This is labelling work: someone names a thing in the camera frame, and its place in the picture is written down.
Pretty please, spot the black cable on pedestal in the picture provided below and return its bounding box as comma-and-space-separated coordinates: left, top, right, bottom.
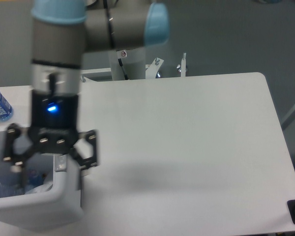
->
117, 58, 129, 81

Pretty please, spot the white plastic trash can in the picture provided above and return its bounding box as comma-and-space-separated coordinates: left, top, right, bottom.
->
0, 129, 84, 230

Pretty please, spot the white paper wrapper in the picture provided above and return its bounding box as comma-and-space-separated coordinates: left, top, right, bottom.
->
25, 172, 54, 194

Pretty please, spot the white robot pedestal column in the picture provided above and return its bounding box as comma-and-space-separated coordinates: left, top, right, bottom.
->
108, 47, 146, 81

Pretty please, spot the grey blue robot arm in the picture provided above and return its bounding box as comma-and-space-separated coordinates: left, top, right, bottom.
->
2, 0, 170, 188

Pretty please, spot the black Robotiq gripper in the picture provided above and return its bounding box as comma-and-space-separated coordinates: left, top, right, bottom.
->
1, 88, 99, 195

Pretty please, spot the white pedestal base frame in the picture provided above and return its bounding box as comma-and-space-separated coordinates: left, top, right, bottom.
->
80, 52, 189, 83

